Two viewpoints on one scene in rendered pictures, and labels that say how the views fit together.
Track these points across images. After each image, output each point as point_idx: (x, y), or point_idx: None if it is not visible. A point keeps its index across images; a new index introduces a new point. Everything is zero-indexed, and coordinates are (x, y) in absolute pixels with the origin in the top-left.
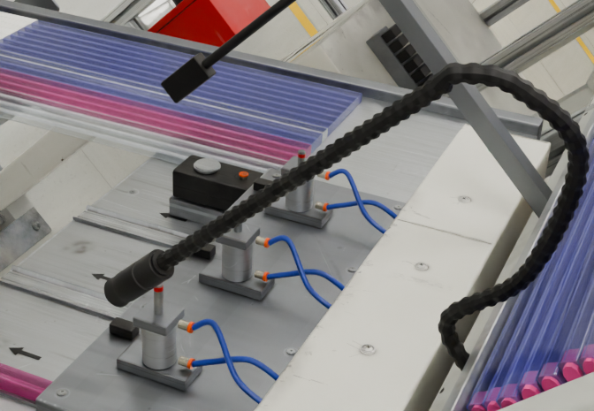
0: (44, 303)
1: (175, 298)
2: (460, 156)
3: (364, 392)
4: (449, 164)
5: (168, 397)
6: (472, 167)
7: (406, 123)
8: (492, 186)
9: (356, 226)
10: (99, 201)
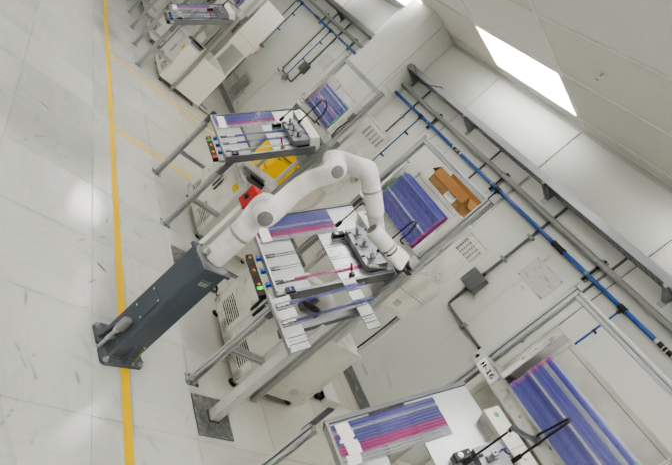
0: (339, 259)
1: (361, 250)
2: (363, 217)
3: None
4: (364, 219)
5: (375, 259)
6: (366, 218)
7: (335, 211)
8: None
9: (363, 232)
10: (323, 244)
